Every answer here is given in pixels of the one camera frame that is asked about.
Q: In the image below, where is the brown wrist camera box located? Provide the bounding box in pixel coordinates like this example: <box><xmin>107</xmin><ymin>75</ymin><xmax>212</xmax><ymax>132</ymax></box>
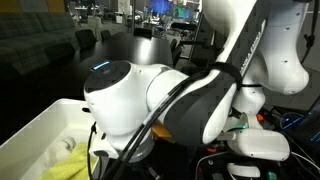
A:
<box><xmin>150</xmin><ymin>121</ymin><xmax>174</xmax><ymax>143</ymax></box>

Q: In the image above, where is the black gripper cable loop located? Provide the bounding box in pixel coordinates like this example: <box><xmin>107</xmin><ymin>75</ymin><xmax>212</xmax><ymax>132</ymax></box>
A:
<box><xmin>86</xmin><ymin>121</ymin><xmax>98</xmax><ymax>180</ymax></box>

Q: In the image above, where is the green plaid sofa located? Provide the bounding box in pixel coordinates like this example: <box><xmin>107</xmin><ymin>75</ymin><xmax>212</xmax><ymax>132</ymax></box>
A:
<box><xmin>0</xmin><ymin>11</ymin><xmax>84</xmax><ymax>76</ymax></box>

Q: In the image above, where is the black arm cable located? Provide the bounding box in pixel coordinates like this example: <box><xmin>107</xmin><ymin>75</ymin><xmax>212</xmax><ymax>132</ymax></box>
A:
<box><xmin>299</xmin><ymin>0</ymin><xmax>320</xmax><ymax>65</ymax></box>

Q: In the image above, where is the yellow microfibre cloth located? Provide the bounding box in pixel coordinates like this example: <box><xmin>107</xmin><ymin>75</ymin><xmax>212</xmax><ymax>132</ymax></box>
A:
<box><xmin>38</xmin><ymin>142</ymin><xmax>99</xmax><ymax>180</ymax></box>

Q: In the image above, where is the white plastic bin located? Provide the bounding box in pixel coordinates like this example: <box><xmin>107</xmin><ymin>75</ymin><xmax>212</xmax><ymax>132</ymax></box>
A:
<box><xmin>0</xmin><ymin>98</ymin><xmax>101</xmax><ymax>180</ymax></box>

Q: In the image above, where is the white floor cable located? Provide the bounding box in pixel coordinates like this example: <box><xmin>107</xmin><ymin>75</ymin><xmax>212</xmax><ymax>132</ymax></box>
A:
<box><xmin>194</xmin><ymin>150</ymin><xmax>231</xmax><ymax>180</ymax></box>

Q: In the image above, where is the open laptop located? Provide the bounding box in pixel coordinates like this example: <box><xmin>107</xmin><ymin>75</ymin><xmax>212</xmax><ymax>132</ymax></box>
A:
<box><xmin>279</xmin><ymin>96</ymin><xmax>320</xmax><ymax>154</ymax></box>

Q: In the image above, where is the black office chair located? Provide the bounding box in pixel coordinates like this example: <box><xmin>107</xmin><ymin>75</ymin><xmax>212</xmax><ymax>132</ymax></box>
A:
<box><xmin>134</xmin><ymin>26</ymin><xmax>154</xmax><ymax>38</ymax></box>
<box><xmin>100</xmin><ymin>28</ymin><xmax>113</xmax><ymax>41</ymax></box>
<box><xmin>74</xmin><ymin>28</ymin><xmax>99</xmax><ymax>49</ymax></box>

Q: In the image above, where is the white towel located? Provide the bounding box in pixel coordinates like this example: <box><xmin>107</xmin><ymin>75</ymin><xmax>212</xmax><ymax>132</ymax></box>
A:
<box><xmin>41</xmin><ymin>135</ymin><xmax>78</xmax><ymax>168</ymax></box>

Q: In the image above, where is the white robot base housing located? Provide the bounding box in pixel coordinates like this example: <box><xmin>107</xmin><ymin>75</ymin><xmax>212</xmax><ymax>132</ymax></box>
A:
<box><xmin>216</xmin><ymin>128</ymin><xmax>291</xmax><ymax>162</ymax></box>

